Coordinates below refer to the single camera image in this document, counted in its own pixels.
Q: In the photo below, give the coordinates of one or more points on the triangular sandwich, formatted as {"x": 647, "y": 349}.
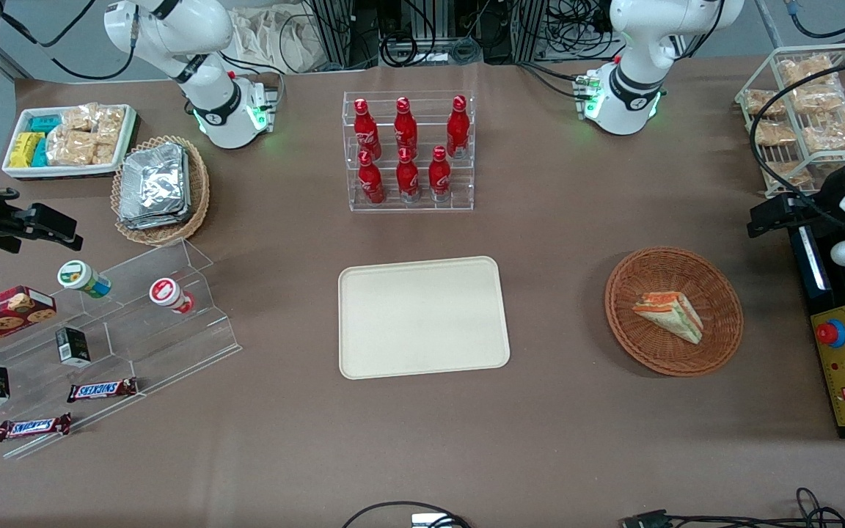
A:
{"x": 670, "y": 315}

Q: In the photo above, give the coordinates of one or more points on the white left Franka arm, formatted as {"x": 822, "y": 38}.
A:
{"x": 635, "y": 44}

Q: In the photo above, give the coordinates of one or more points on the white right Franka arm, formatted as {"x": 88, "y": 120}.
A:
{"x": 173, "y": 37}

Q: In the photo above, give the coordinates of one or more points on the white rectangular snack tray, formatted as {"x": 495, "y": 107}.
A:
{"x": 63, "y": 171}

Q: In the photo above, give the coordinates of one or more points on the round brown wicker basket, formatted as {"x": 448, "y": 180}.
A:
{"x": 657, "y": 271}

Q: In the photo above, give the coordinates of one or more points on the oval light wicker basket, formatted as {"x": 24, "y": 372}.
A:
{"x": 199, "y": 191}

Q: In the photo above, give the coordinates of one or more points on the beige plastic tray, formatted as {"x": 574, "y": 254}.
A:
{"x": 422, "y": 319}

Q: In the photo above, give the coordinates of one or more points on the clear bag of pastry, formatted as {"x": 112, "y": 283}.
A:
{"x": 833, "y": 136}
{"x": 807, "y": 70}
{"x": 763, "y": 103}
{"x": 785, "y": 174}
{"x": 818, "y": 99}
{"x": 774, "y": 134}

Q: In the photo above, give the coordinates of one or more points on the green lid yogurt cup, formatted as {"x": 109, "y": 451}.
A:
{"x": 79, "y": 277}

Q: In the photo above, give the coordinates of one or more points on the teal snack packet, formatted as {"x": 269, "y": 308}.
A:
{"x": 40, "y": 154}
{"x": 45, "y": 124}

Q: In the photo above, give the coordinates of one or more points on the clear bag of rice crackers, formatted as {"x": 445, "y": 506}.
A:
{"x": 70, "y": 148}
{"x": 104, "y": 154}
{"x": 111, "y": 125}
{"x": 80, "y": 117}

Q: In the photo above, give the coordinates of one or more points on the yellow snack packet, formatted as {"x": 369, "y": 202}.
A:
{"x": 23, "y": 149}

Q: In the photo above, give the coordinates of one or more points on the silver foil packet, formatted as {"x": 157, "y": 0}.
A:
{"x": 186, "y": 209}
{"x": 151, "y": 180}

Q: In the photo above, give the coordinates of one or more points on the red emergency stop button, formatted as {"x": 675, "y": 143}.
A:
{"x": 829, "y": 334}

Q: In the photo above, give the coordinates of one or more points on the red lid yogurt cup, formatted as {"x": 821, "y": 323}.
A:
{"x": 167, "y": 293}

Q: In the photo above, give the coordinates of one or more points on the clear acrylic stepped shelf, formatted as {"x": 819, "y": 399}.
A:
{"x": 144, "y": 345}

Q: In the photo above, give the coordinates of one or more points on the Snickers chocolate bar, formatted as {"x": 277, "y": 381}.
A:
{"x": 32, "y": 427}
{"x": 102, "y": 390}

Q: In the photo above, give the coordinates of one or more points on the cream cloth bag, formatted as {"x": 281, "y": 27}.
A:
{"x": 276, "y": 37}

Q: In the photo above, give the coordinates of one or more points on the red cola bottle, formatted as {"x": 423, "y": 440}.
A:
{"x": 366, "y": 132}
{"x": 405, "y": 128}
{"x": 458, "y": 132}
{"x": 408, "y": 180}
{"x": 371, "y": 182}
{"x": 439, "y": 178}

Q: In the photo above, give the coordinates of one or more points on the brown table cover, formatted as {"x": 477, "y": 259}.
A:
{"x": 283, "y": 455}

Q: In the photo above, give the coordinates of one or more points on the clear acrylic bottle rack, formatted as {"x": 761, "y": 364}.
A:
{"x": 422, "y": 110}

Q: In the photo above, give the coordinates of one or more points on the white plug connector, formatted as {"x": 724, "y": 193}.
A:
{"x": 430, "y": 521}

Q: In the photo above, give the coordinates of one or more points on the aluminium frame post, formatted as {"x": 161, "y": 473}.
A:
{"x": 529, "y": 29}
{"x": 334, "y": 29}

